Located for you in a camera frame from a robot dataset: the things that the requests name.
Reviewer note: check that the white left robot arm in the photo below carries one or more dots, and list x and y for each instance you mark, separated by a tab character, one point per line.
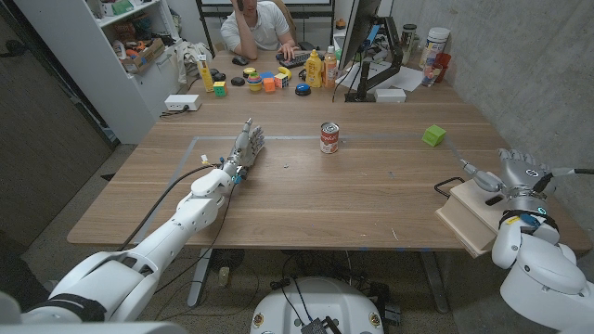
139	260

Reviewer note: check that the red and white soup can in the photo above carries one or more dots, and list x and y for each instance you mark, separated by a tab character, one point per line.
329	138

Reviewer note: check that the multicolour puzzle cube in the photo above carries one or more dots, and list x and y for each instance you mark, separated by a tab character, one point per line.
281	80

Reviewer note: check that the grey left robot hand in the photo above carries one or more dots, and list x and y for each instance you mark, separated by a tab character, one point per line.
245	150

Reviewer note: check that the white robot torso base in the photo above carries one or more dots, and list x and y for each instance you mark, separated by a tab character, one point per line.
318	308

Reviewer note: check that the red cup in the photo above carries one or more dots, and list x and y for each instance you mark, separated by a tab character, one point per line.
442	66

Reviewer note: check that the white labelled canister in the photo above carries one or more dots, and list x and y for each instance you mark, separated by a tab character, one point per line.
434	46

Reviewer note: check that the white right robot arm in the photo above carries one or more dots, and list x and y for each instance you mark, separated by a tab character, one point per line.
543	273

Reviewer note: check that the black computer monitor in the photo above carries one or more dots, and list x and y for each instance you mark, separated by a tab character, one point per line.
359	30

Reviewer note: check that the white paper sheets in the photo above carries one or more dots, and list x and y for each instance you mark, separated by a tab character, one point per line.
404	78

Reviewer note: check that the orange cube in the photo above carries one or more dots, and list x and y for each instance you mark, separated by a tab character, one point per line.
269	85

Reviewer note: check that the orange sauce bottle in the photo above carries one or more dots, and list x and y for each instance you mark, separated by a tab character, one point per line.
330	68

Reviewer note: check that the small white box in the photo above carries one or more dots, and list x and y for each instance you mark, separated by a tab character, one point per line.
390	95

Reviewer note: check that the white cloth bag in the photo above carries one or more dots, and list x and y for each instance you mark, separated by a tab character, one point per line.
190	55

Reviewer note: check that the cardboard box with items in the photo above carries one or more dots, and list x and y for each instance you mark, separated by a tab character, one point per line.
144	55

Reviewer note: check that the yellow and black tape roll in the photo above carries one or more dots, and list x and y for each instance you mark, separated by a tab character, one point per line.
249	71

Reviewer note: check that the green and yellow puzzle cube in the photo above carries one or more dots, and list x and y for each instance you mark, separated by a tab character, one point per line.
220	88

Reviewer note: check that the tall yellow carton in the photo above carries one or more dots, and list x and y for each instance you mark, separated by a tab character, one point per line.
205	74

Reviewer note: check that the colourful stacking rings toy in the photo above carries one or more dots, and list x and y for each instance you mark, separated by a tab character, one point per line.
254	82

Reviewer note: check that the white power strip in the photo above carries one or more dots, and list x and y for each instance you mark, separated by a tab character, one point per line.
182	102

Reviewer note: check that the black keyboard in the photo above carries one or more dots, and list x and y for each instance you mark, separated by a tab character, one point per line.
294	59

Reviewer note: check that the yellow mustard bottle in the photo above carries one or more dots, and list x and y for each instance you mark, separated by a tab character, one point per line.
314	69

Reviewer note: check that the black computer mouse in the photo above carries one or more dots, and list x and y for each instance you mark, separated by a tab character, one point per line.
240	60

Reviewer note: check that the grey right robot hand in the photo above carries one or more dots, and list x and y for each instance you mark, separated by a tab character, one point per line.
524	176

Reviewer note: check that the yellow banana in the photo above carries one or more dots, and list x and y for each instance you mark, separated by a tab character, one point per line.
285	72

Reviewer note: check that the light wooden drawer box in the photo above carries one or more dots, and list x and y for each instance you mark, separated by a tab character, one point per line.
468	215

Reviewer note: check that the white shelf cabinet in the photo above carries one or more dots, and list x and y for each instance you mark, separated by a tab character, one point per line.
93	60

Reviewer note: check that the person in white shirt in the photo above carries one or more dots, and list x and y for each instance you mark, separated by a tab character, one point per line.
260	28

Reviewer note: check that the green block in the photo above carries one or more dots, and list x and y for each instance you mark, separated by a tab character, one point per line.
434	135

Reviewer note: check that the blue block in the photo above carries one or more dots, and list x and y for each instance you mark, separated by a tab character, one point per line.
267	74

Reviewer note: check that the dark glass jar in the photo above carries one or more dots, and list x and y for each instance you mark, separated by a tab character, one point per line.
408	39

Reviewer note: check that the blue buzzer button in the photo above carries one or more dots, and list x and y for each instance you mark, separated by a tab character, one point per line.
303	89

